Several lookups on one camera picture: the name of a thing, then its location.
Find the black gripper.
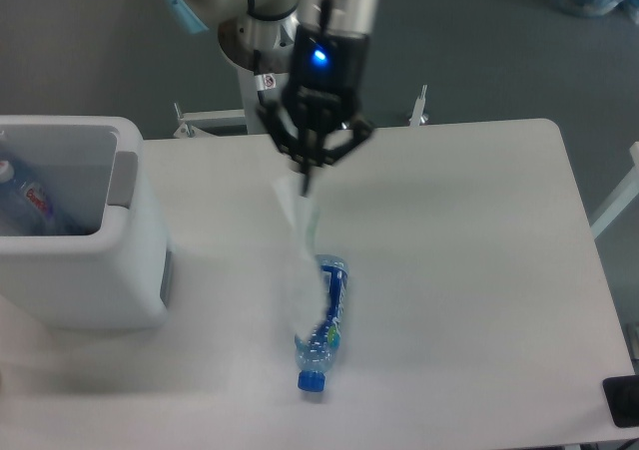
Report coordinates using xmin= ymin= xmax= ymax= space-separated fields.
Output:
xmin=257 ymin=25 xmax=375 ymax=197

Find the white plastic bag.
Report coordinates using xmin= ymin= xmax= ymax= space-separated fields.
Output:
xmin=273 ymin=175 xmax=328 ymax=342

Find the blue-capped plastic bottle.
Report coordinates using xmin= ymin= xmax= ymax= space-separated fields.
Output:
xmin=295 ymin=254 xmax=349 ymax=393

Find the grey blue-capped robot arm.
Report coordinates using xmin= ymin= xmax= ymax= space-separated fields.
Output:
xmin=166 ymin=0 xmax=379 ymax=196

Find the white trash can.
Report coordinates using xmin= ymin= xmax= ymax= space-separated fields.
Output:
xmin=1 ymin=115 xmax=174 ymax=330

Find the clear bottle with red label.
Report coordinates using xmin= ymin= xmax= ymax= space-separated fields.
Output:
xmin=1 ymin=132 xmax=87 ymax=236

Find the black device at table edge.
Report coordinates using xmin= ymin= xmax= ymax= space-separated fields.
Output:
xmin=602 ymin=375 xmax=638 ymax=428

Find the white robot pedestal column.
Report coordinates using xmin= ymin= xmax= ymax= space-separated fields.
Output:
xmin=238 ymin=62 xmax=304 ymax=137

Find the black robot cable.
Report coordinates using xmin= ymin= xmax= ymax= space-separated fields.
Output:
xmin=252 ymin=49 xmax=278 ymax=135

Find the white metal base frame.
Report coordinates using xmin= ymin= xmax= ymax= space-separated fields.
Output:
xmin=173 ymin=84 xmax=429 ymax=139

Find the white frame at right edge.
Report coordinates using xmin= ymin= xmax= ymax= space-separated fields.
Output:
xmin=590 ymin=142 xmax=638 ymax=239

